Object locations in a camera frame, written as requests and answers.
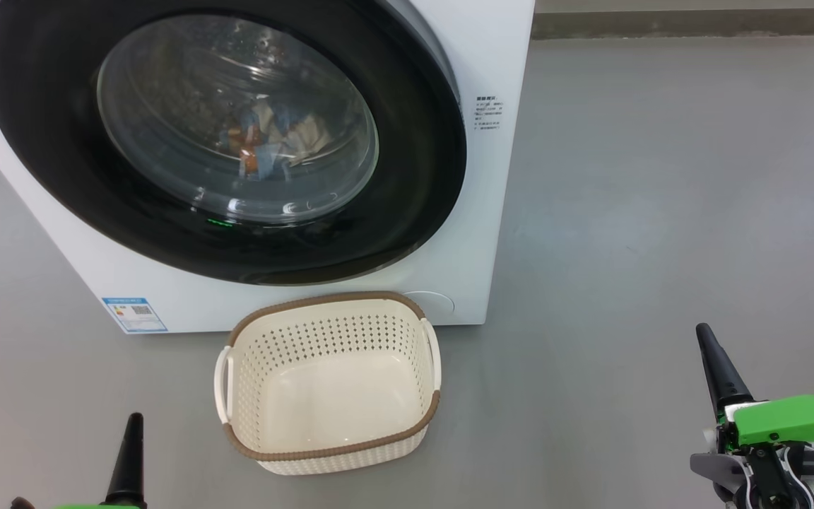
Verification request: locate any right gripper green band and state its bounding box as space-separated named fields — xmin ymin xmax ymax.
xmin=690 ymin=323 xmax=814 ymax=509

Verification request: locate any blue energy label sticker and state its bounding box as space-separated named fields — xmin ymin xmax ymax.
xmin=101 ymin=296 xmax=169 ymax=334

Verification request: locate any round filter cover flap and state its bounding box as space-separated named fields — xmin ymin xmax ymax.
xmin=403 ymin=290 xmax=456 ymax=319

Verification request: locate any blue printed shirt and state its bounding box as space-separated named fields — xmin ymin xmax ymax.
xmin=220 ymin=95 xmax=295 ymax=182

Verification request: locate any white front-load washing machine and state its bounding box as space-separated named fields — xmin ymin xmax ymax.
xmin=0 ymin=0 xmax=536 ymax=334

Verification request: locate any black round glass washer door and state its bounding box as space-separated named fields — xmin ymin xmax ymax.
xmin=0 ymin=0 xmax=468 ymax=286

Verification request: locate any cream perforated laundry basket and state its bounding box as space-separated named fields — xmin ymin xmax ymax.
xmin=213 ymin=291 xmax=442 ymax=476

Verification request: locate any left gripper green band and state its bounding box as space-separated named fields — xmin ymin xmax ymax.
xmin=10 ymin=413 xmax=148 ymax=509

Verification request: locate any cream and blue garment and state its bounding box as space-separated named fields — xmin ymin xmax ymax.
xmin=280 ymin=112 xmax=338 ymax=169

